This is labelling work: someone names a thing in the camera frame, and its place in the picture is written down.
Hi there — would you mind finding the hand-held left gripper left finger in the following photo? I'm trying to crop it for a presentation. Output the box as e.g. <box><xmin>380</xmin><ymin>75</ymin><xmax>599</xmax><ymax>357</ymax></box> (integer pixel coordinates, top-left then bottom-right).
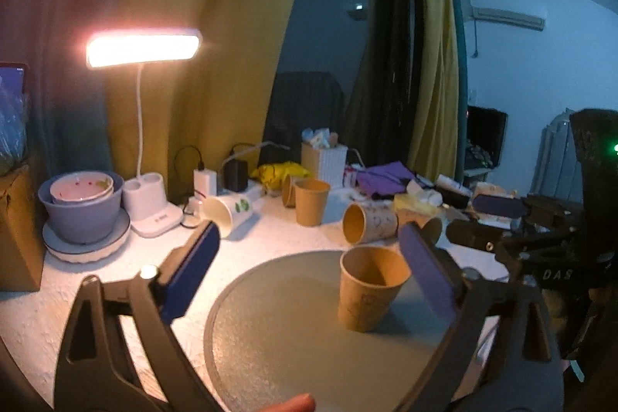
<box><xmin>53</xmin><ymin>220</ymin><xmax>224</xmax><ymax>412</ymax></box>

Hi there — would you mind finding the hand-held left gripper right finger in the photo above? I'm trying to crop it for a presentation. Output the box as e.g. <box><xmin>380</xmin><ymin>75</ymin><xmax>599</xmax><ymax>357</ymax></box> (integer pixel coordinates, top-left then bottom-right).
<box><xmin>395</xmin><ymin>223</ymin><xmax>567</xmax><ymax>412</ymax></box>

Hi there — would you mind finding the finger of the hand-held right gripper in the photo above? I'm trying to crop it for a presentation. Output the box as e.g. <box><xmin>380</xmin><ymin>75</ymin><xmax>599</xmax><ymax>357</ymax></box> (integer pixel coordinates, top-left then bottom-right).
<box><xmin>472</xmin><ymin>194</ymin><xmax>573</xmax><ymax>225</ymax></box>
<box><xmin>446</xmin><ymin>219</ymin><xmax>577</xmax><ymax>261</ymax></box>

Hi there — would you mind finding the brown paper cup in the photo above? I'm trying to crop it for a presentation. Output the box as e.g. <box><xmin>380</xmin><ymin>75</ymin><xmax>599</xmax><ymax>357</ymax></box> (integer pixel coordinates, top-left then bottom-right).
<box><xmin>339</xmin><ymin>247</ymin><xmax>412</xmax><ymax>334</ymax></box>
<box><xmin>398</xmin><ymin>209</ymin><xmax>443</xmax><ymax>246</ymax></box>
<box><xmin>282</xmin><ymin>174</ymin><xmax>303</xmax><ymax>209</ymax></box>
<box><xmin>294</xmin><ymin>179</ymin><xmax>332</xmax><ymax>227</ymax></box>
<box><xmin>342</xmin><ymin>202</ymin><xmax>400</xmax><ymax>247</ymax></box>

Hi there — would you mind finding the white green-print paper cup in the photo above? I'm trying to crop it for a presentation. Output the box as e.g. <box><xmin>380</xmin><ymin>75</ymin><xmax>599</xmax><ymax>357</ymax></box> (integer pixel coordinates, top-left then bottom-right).
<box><xmin>201</xmin><ymin>194</ymin><xmax>255</xmax><ymax>242</ymax></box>

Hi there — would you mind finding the person's left hand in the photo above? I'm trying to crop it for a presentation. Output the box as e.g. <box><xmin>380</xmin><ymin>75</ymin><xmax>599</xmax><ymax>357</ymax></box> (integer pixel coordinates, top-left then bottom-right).
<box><xmin>265</xmin><ymin>393</ymin><xmax>317</xmax><ymax>412</ymax></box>

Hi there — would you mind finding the white radiator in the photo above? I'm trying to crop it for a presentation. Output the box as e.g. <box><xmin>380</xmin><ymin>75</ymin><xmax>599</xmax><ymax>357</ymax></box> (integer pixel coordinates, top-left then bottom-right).
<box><xmin>528</xmin><ymin>110</ymin><xmax>577</xmax><ymax>203</ymax></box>

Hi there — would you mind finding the yellow tissue pack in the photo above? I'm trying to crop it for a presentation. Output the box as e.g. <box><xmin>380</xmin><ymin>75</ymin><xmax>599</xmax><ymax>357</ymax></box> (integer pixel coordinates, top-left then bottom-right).
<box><xmin>393</xmin><ymin>191</ymin><xmax>443</xmax><ymax>216</ymax></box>

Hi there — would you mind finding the black monitor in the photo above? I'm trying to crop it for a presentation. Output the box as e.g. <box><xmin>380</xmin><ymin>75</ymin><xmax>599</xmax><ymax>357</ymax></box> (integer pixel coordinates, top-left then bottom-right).
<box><xmin>465</xmin><ymin>105</ymin><xmax>509</xmax><ymax>168</ymax></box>

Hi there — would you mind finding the white charger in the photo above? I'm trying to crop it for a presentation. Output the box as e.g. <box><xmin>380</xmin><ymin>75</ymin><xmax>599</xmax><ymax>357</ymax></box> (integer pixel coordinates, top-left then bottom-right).
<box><xmin>194</xmin><ymin>169</ymin><xmax>219</xmax><ymax>201</ymax></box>

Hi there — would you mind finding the white power strip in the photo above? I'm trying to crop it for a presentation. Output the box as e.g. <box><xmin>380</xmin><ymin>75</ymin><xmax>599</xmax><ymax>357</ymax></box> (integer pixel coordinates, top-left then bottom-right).
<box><xmin>185</xmin><ymin>180</ymin><xmax>267</xmax><ymax>218</ymax></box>

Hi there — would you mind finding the black power adapter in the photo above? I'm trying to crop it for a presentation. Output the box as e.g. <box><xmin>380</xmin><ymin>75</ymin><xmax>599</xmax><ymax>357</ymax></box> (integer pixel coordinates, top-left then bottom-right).
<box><xmin>224</xmin><ymin>160</ymin><xmax>250</xmax><ymax>193</ymax></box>

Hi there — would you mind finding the purple cloth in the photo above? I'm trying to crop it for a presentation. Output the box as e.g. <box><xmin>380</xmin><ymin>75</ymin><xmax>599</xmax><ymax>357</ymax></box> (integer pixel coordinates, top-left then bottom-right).
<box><xmin>356</xmin><ymin>161</ymin><xmax>418</xmax><ymax>201</ymax></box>

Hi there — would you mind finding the white plate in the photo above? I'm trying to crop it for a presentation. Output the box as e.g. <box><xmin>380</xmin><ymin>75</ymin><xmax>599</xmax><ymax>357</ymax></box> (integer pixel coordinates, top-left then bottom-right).
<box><xmin>42</xmin><ymin>208</ymin><xmax>132</xmax><ymax>266</ymax></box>

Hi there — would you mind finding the round grey tray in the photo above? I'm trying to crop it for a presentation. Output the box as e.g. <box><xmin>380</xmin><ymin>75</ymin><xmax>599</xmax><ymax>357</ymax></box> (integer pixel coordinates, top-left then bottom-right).
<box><xmin>204</xmin><ymin>250</ymin><xmax>499</xmax><ymax>412</ymax></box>

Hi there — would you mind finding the purple bowl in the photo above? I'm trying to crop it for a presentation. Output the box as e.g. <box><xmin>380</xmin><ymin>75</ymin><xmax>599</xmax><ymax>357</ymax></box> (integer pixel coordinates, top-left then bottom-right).
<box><xmin>38</xmin><ymin>172</ymin><xmax>124</xmax><ymax>247</ymax></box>

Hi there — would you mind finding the white bowl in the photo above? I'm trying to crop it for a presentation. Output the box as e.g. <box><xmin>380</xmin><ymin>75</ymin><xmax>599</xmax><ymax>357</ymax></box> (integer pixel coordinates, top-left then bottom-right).
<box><xmin>50</xmin><ymin>173</ymin><xmax>115</xmax><ymax>206</ymax></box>

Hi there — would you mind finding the yellow curtain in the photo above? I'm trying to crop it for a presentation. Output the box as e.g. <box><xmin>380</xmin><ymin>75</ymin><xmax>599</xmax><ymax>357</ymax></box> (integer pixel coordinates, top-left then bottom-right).
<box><xmin>406</xmin><ymin>0</ymin><xmax>460</xmax><ymax>182</ymax></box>
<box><xmin>104</xmin><ymin>0</ymin><xmax>320</xmax><ymax>195</ymax></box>

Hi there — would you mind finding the cardboard box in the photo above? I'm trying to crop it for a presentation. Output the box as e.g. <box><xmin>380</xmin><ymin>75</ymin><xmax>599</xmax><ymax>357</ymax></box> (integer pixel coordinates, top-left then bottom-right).
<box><xmin>0</xmin><ymin>165</ymin><xmax>48</xmax><ymax>293</ymax></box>

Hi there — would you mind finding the white air conditioner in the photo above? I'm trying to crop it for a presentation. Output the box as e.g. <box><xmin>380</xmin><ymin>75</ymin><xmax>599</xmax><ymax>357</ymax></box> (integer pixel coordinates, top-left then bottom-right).
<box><xmin>469</xmin><ymin>5</ymin><xmax>547</xmax><ymax>32</ymax></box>

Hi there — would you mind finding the white desk lamp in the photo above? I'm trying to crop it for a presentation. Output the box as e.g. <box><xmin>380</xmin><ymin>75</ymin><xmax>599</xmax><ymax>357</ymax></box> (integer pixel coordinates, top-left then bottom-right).
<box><xmin>85</xmin><ymin>27</ymin><xmax>202</xmax><ymax>237</ymax></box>

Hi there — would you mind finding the clear plastic bag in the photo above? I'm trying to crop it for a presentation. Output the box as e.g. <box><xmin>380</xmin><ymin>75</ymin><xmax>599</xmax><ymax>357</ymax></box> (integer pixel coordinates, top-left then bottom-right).
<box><xmin>0</xmin><ymin>76</ymin><xmax>31</xmax><ymax>175</ymax></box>

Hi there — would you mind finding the tablet screen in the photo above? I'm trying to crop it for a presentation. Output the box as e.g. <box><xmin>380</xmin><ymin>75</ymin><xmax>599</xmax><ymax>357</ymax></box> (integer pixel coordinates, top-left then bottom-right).
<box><xmin>0</xmin><ymin>63</ymin><xmax>31</xmax><ymax>97</ymax></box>

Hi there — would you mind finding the black cable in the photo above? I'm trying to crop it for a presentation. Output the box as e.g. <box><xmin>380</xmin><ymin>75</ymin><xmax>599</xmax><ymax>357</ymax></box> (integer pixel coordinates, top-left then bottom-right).
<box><xmin>173</xmin><ymin>146</ymin><xmax>207</xmax><ymax>175</ymax></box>

